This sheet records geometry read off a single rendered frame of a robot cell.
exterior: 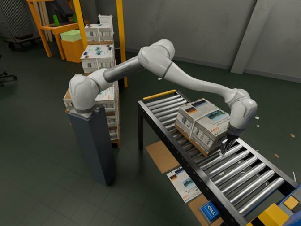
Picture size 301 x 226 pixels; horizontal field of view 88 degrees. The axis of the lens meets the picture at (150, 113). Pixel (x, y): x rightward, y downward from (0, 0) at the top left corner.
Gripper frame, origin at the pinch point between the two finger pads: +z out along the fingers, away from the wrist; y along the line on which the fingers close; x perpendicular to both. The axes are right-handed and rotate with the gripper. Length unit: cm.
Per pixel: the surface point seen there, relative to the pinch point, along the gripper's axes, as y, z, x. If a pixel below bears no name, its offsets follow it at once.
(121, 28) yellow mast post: -30, -24, -262
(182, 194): 2, 93, -16
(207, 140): 3.4, -1.7, -11.8
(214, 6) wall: -283, -52, -293
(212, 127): -1.8, -9.9, -14.8
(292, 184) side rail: -33.2, 13.5, 34.4
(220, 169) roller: 0.9, 13.8, 4.4
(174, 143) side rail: 16.5, 13.5, -29.5
